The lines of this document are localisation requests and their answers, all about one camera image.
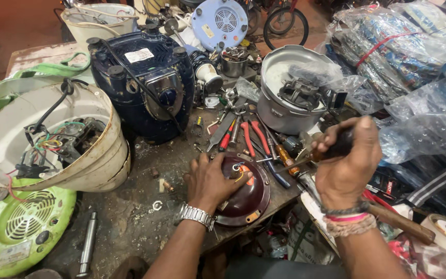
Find heap of plastic wrapped goods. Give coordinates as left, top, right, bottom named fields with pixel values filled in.
left=315, top=0, right=446, bottom=165

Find white open mixer base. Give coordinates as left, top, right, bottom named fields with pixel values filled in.
left=0, top=81, right=131, bottom=193

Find small motor armature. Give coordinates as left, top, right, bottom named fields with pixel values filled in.
left=280, top=133, right=306, bottom=159

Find green cloth bag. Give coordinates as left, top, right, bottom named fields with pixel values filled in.
left=0, top=52, right=92, bottom=129

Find pink wristband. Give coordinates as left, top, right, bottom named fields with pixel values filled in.
left=324, top=212, right=370, bottom=223

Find green vented base plate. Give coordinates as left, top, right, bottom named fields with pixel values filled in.
left=0, top=185, right=77, bottom=278

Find red handled pliers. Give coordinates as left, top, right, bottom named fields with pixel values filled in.
left=240, top=119, right=272, bottom=158

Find wooden handled hammer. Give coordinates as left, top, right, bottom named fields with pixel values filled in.
left=297, top=170, right=436, bottom=246

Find clear plastic bag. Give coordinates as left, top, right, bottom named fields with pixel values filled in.
left=288, top=61, right=383, bottom=115

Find light blue vented base plate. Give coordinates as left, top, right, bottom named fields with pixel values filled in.
left=191, top=0, right=249, bottom=53

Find grey motor part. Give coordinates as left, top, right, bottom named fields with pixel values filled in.
left=277, top=77, right=325, bottom=112

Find orange handled screwdriver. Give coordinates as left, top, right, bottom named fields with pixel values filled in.
left=275, top=143, right=302, bottom=177

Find person's left hand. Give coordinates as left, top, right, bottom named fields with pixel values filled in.
left=183, top=153, right=253, bottom=213

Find white printed sack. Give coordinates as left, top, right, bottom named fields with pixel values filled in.
left=286, top=207, right=337, bottom=266

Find silver metal wristwatch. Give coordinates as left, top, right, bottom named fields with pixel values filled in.
left=174, top=204, right=216, bottom=232

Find beige thread wristband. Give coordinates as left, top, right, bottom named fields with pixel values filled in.
left=324, top=214, right=378, bottom=238

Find red handled screwdriver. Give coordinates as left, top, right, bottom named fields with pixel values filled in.
left=218, top=118, right=237, bottom=153

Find aluminium pressure cooker pot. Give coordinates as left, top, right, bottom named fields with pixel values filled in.
left=257, top=44, right=344, bottom=136

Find black white striped cloth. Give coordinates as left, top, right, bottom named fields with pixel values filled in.
left=378, top=150, right=446, bottom=230

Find dark blue mixer grinder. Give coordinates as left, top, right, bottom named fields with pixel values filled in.
left=87, top=24, right=196, bottom=145

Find steel cup with parts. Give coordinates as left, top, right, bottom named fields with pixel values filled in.
left=219, top=46, right=250, bottom=78

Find black printed box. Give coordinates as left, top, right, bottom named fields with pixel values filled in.
left=365, top=171, right=399, bottom=203

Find maroon dome appliance housing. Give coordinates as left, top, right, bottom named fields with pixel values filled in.
left=213, top=152, right=271, bottom=228

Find flat metal file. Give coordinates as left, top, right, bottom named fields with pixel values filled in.
left=206, top=112, right=237, bottom=153

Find black thread wristband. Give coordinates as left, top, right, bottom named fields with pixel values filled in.
left=320, top=198, right=371, bottom=216

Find blue handled pliers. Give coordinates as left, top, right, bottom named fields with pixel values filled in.
left=251, top=140, right=292, bottom=190

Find steel shaft rod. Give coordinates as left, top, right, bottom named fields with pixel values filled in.
left=76, top=211, right=98, bottom=278

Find white plastic bucket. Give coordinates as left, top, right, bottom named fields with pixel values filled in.
left=60, top=3, right=139, bottom=52

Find bicycle wheel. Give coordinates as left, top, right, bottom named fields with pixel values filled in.
left=262, top=0, right=310, bottom=51

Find person's right hand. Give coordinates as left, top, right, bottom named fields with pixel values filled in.
left=311, top=115, right=383, bottom=212

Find white motor coupler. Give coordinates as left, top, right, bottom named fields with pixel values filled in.
left=189, top=50, right=224, bottom=94

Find black handled screwdriver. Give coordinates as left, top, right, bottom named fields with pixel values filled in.
left=274, top=127, right=356, bottom=174

